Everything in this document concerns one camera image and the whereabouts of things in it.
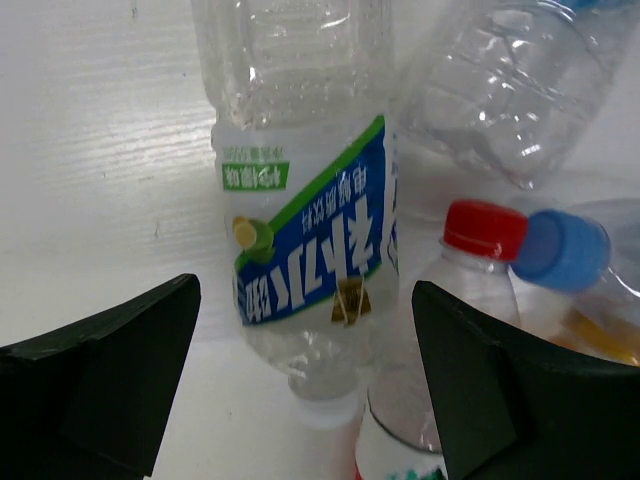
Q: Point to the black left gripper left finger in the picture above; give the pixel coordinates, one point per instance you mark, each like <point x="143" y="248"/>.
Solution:
<point x="91" y="400"/>

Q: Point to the small orange juice bottle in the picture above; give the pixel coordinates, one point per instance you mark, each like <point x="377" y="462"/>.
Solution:
<point x="595" y="335"/>

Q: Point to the clear bottle green blue label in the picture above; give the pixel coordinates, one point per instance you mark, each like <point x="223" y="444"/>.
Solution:
<point x="304" y="147"/>

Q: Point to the clear bottle blue cap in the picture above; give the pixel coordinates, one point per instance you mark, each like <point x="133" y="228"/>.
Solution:
<point x="591" y="253"/>

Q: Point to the clear bottle red cap label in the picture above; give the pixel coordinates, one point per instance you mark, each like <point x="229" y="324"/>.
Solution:
<point x="398" y="437"/>

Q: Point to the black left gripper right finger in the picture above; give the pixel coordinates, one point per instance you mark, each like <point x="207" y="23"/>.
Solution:
<point x="509" y="405"/>

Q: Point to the clear bottle blue Aqua label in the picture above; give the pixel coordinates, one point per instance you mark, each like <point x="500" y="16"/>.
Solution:
<point x="508" y="88"/>

